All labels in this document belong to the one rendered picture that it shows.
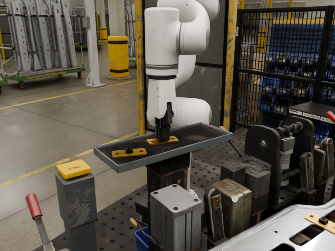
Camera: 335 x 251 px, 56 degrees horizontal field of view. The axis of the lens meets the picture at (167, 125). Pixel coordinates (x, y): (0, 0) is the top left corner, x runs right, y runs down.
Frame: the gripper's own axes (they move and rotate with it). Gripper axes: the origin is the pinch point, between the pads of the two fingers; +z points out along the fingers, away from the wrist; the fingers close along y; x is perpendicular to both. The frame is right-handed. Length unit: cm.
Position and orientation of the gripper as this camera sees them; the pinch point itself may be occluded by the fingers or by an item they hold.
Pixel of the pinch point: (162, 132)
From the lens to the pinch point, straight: 84.8
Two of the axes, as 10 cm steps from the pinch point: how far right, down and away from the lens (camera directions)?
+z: 0.0, 9.5, 3.1
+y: 3.5, 2.9, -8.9
